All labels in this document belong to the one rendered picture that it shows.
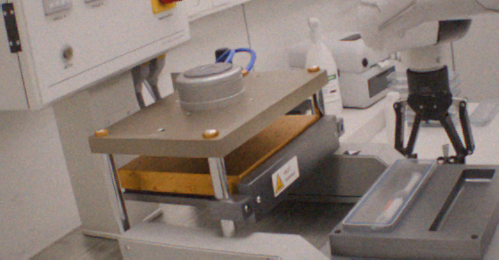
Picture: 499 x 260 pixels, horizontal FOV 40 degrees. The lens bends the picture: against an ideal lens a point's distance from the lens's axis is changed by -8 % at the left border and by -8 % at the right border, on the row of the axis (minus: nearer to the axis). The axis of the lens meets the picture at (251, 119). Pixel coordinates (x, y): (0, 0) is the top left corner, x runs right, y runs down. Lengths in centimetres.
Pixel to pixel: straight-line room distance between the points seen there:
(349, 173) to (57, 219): 66
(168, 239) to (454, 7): 44
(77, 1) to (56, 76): 10
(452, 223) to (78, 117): 49
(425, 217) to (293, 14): 141
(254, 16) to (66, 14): 112
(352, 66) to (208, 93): 105
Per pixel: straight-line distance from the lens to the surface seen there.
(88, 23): 90
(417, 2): 93
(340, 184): 97
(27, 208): 137
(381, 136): 180
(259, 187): 77
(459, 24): 110
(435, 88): 121
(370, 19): 107
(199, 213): 103
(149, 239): 80
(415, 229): 74
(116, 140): 81
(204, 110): 84
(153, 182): 84
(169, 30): 103
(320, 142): 90
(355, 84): 187
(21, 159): 136
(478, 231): 72
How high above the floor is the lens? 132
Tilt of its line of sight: 16 degrees down
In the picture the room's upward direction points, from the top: 10 degrees counter-clockwise
